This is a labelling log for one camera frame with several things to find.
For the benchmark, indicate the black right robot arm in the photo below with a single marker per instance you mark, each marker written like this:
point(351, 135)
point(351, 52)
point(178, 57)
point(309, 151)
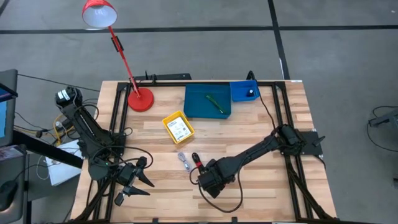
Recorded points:
point(255, 152)

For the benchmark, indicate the small black bracket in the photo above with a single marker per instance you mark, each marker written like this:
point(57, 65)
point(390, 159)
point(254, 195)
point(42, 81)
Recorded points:
point(234, 221)

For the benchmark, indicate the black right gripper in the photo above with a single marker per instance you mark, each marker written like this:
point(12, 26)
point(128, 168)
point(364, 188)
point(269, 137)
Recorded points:
point(214, 179)

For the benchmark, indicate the white card reader box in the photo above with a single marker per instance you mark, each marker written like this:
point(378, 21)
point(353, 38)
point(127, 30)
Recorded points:
point(179, 128)

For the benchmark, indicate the red and black tool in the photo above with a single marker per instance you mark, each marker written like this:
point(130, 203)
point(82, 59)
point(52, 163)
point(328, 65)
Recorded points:
point(196, 157)

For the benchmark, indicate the computer monitor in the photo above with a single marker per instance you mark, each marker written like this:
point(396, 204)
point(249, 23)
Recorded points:
point(9, 124)

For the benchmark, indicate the black bar with antennas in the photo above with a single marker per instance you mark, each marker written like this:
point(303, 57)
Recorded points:
point(174, 76)

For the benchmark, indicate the red desk lamp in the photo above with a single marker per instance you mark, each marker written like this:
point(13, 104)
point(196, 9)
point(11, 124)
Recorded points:
point(141, 100)

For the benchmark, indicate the white paper sheet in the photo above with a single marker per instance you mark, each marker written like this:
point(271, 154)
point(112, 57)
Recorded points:
point(62, 171)

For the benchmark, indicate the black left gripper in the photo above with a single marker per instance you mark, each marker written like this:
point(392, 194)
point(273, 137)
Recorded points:
point(127, 175)

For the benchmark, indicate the black desk beam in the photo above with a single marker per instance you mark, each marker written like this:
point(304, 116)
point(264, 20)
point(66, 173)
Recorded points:
point(46, 149)

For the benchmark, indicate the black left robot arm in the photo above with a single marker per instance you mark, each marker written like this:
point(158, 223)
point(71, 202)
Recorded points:
point(87, 133)

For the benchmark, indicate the black plug adapter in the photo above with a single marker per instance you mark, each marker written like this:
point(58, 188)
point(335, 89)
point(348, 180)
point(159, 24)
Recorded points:
point(250, 93)

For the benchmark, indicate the small blue bin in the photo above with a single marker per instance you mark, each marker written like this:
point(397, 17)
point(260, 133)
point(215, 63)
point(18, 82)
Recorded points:
point(237, 93)

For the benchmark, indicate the black aluminium frame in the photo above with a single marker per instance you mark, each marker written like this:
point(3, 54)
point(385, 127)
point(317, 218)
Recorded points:
point(161, 84)

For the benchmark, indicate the large teal bin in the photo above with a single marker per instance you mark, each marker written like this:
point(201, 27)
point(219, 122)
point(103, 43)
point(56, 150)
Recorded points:
point(192, 105)

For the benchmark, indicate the green marker pen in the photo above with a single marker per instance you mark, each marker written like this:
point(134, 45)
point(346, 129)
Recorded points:
point(214, 103)

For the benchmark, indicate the black computer mouse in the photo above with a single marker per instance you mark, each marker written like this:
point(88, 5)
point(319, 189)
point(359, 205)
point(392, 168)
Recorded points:
point(7, 194)

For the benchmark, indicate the grey floor stand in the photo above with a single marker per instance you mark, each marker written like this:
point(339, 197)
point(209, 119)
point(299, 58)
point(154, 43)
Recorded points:
point(387, 118)

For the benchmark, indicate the grey side desk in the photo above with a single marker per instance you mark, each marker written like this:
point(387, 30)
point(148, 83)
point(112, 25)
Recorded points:
point(20, 186)

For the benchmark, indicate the yellow bin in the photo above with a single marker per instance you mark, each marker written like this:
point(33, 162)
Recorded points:
point(164, 122)

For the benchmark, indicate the dark flat device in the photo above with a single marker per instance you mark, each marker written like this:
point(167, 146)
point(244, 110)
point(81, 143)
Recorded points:
point(12, 152)

